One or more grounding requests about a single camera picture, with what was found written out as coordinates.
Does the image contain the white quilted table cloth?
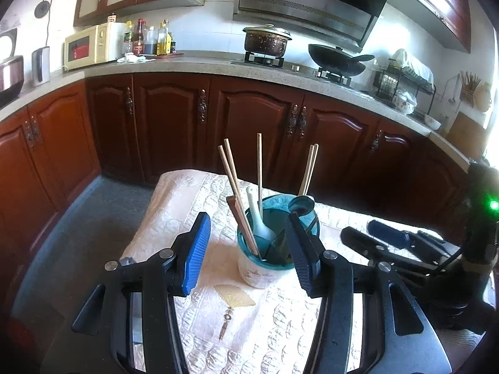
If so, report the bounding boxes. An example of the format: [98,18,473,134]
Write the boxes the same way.
[118,169,487,374]

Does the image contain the white ceramic soup spoon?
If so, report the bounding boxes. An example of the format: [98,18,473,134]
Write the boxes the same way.
[246,187,277,242]

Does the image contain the dark sauce bottle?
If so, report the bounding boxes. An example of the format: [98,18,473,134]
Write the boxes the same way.
[133,19,145,56]

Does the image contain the light wooden chopstick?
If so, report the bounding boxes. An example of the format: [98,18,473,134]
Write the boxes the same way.
[256,132,263,218]
[223,138,254,243]
[218,145,249,245]

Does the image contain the yellow oil bottle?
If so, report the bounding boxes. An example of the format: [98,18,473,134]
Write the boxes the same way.
[157,19,171,56]

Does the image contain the steel range hood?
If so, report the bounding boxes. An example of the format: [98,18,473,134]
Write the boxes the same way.
[232,0,394,53]

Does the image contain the cream microwave oven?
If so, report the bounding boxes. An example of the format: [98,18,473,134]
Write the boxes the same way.
[63,22,127,70]

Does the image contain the steel electric kettle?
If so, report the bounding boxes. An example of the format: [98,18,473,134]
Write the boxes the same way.
[31,46,50,87]

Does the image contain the brown wooden chopstick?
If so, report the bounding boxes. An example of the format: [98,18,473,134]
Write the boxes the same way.
[226,195,261,258]
[232,195,263,260]

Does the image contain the wooden cutting board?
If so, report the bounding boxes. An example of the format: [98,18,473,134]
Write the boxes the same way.
[446,112,488,161]

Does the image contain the dark metal spoon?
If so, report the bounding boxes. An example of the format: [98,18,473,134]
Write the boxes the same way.
[288,195,315,217]

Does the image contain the brown lidded cooking pot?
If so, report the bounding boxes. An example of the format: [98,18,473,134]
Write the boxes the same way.
[243,24,292,57]

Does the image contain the floral ceramic bowl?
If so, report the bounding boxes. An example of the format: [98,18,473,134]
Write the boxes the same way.
[392,90,417,115]

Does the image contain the gas stove top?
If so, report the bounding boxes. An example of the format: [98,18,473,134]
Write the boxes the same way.
[232,52,351,88]

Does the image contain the black dish drying rack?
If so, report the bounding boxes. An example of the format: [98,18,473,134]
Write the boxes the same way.
[373,58,436,122]

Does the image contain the black wok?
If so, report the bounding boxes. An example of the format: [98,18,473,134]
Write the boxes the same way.
[308,44,375,77]

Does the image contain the teal rimmed white utensil holder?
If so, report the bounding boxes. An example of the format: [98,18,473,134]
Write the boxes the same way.
[237,194,296,289]

